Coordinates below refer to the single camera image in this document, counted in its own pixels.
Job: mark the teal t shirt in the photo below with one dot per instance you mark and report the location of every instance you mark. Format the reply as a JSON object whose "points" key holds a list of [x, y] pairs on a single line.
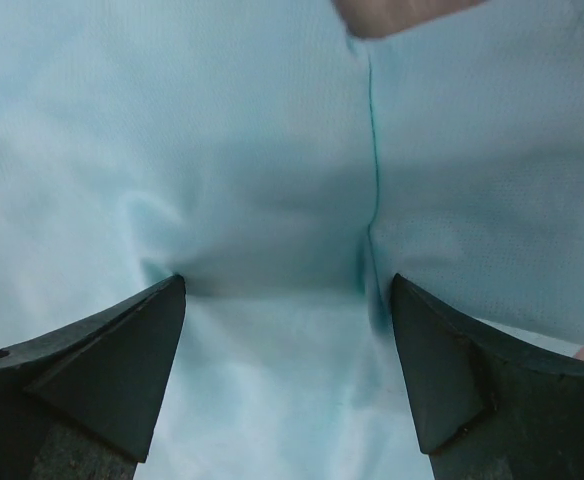
{"points": [[288, 170]]}

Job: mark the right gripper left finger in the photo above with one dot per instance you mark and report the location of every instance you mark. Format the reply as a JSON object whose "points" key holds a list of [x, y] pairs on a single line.
{"points": [[82, 401]]}

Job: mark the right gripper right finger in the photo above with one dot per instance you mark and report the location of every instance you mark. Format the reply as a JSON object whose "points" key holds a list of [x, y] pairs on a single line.
{"points": [[486, 405]]}

